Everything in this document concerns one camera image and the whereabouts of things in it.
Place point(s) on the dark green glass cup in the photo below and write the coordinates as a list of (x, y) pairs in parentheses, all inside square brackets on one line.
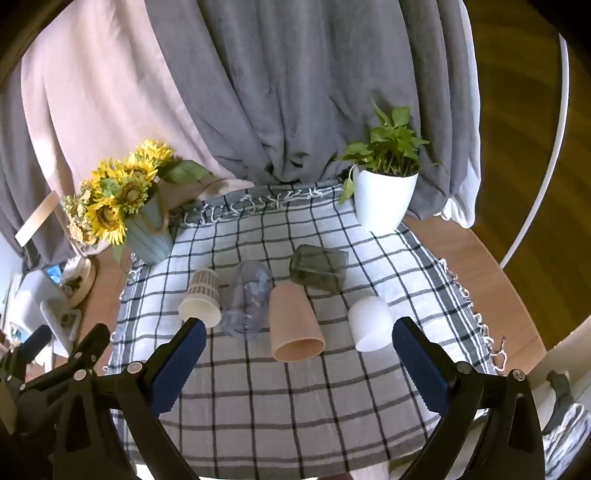
[(318, 270)]

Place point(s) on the checkered tablecloth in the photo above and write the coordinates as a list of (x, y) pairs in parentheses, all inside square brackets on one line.
[(277, 415)]

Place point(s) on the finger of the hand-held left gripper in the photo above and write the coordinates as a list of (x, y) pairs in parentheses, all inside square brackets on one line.
[(35, 338)]

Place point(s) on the white ribbed plant pot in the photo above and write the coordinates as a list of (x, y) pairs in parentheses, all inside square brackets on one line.
[(383, 198)]

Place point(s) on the sunflower bouquet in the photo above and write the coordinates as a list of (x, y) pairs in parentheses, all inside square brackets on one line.
[(131, 184)]

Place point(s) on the white patterned paper cup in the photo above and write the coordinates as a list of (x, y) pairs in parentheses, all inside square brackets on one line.
[(201, 295)]

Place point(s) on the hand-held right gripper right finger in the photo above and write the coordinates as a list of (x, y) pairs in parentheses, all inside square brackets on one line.
[(421, 367)]

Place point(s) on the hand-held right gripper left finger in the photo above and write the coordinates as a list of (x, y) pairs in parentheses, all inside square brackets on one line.
[(178, 369)]

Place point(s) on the striped cloth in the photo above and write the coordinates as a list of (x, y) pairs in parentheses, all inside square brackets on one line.
[(568, 429)]

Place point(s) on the grey curtain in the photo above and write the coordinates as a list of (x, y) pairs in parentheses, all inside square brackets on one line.
[(300, 92), (18, 184)]

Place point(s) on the green leafy plant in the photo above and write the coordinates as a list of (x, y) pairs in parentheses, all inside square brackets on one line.
[(392, 143)]

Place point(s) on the tan cup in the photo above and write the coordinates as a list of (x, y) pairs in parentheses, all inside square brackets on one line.
[(291, 318)]

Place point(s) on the white sheer curtain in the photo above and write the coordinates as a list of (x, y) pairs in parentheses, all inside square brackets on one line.
[(461, 210)]

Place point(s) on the pink curtain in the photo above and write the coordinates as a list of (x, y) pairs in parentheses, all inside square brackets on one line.
[(92, 92)]

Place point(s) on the white plastic rack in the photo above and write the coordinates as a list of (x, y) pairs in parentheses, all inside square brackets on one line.
[(51, 314)]

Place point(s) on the round wooden stand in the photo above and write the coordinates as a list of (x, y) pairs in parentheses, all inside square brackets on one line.
[(85, 281)]

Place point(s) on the dark grey object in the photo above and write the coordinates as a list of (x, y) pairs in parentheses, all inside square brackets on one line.
[(559, 385)]

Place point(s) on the wooden slat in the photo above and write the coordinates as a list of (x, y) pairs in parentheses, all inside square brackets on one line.
[(37, 219)]

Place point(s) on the teal ribbed vase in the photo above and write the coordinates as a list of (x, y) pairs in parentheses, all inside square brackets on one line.
[(147, 235)]

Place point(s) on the clear plastic cup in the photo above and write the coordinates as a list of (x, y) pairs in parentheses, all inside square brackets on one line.
[(249, 295)]

